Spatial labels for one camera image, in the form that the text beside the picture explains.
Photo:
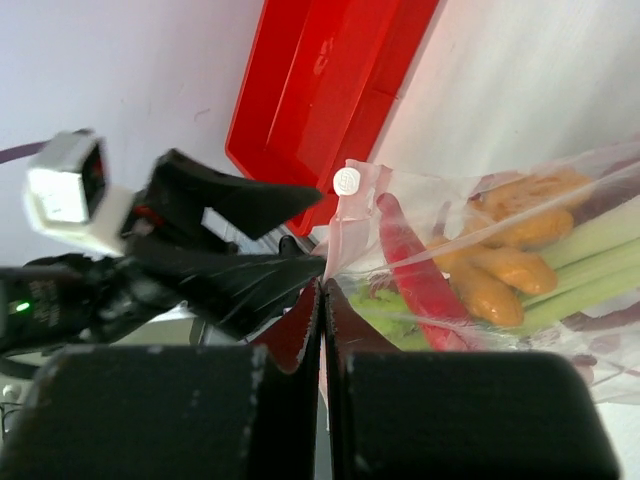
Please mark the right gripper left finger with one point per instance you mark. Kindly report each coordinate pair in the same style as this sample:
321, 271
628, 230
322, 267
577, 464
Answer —
176, 412

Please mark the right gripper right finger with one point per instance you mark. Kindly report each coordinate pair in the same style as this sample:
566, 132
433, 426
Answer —
429, 415

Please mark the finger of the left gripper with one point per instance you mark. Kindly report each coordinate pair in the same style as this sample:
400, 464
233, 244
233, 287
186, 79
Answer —
236, 293
180, 189

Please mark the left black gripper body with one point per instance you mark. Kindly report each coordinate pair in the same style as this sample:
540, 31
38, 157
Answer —
70, 299

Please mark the yellow toy food piece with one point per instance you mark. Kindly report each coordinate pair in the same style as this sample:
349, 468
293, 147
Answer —
489, 275

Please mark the clear zip top bag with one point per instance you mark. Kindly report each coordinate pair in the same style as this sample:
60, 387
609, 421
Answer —
608, 360

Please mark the green white toy celery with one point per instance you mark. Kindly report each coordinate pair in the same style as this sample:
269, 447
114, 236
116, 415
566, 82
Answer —
597, 262

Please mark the red plastic tray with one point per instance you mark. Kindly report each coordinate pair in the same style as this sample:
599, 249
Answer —
320, 81

